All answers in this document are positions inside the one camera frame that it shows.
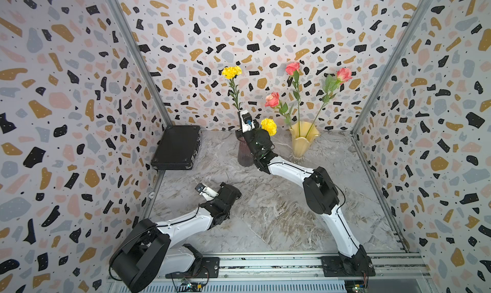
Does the pink rose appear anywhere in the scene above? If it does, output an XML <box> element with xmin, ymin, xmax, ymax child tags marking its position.
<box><xmin>285</xmin><ymin>62</ymin><xmax>301</xmax><ymax>122</ymax></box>
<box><xmin>265</xmin><ymin>92</ymin><xmax>293</xmax><ymax>127</ymax></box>
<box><xmin>306</xmin><ymin>68</ymin><xmax>352</xmax><ymax>138</ymax></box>

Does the yellow carnation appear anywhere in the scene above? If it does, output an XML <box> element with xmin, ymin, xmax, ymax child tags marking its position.
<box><xmin>221</xmin><ymin>66</ymin><xmax>242</xmax><ymax>111</ymax></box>
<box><xmin>260</xmin><ymin>118</ymin><xmax>277</xmax><ymax>136</ymax></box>

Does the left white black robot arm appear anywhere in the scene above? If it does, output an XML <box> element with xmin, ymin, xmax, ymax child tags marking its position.
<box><xmin>109</xmin><ymin>182</ymin><xmax>242</xmax><ymax>292</ymax></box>

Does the purple glass vase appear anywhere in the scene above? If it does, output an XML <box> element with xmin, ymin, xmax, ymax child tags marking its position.
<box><xmin>236</xmin><ymin>133</ymin><xmax>254</xmax><ymax>167</ymax></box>

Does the yellow ruffled glass vase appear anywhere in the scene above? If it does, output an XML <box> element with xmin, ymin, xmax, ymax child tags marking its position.
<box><xmin>289</xmin><ymin>121</ymin><xmax>320</xmax><ymax>163</ymax></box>

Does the black briefcase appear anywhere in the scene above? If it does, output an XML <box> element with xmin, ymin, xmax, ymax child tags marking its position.
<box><xmin>150</xmin><ymin>125</ymin><xmax>202</xmax><ymax>171</ymax></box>

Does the green circuit board left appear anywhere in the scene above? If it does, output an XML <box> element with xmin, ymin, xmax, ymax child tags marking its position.
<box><xmin>180</xmin><ymin>278</ymin><xmax>205</xmax><ymax>292</ymax></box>

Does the circuit board right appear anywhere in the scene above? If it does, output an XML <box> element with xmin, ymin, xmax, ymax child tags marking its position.
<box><xmin>345</xmin><ymin>280</ymin><xmax>366</xmax><ymax>293</ymax></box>

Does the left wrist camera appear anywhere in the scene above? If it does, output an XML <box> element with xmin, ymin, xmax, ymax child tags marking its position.
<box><xmin>195</xmin><ymin>183</ymin><xmax>218</xmax><ymax>201</ymax></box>

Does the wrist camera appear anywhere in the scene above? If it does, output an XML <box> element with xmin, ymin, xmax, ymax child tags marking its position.
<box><xmin>195</xmin><ymin>183</ymin><xmax>218</xmax><ymax>201</ymax></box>
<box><xmin>239</xmin><ymin>110</ymin><xmax>255</xmax><ymax>133</ymax></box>

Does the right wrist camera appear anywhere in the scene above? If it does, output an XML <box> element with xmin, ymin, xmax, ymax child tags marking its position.
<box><xmin>239</xmin><ymin>110</ymin><xmax>255</xmax><ymax>133</ymax></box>

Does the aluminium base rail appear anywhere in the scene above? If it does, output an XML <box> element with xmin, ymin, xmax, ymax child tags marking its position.
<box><xmin>106</xmin><ymin>251</ymin><xmax>432</xmax><ymax>293</ymax></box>

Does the left aluminium frame post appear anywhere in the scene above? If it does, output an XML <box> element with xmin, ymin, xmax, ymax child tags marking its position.
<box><xmin>105</xmin><ymin>0</ymin><xmax>172</xmax><ymax>128</ymax></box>

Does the aluminium frame post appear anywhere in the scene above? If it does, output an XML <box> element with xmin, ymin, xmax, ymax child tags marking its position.
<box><xmin>350</xmin><ymin>0</ymin><xmax>433</xmax><ymax>138</ymax></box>
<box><xmin>105</xmin><ymin>0</ymin><xmax>172</xmax><ymax>128</ymax></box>

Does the right aluminium frame post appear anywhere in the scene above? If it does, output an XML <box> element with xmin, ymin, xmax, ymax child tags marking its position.
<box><xmin>350</xmin><ymin>0</ymin><xmax>433</xmax><ymax>138</ymax></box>

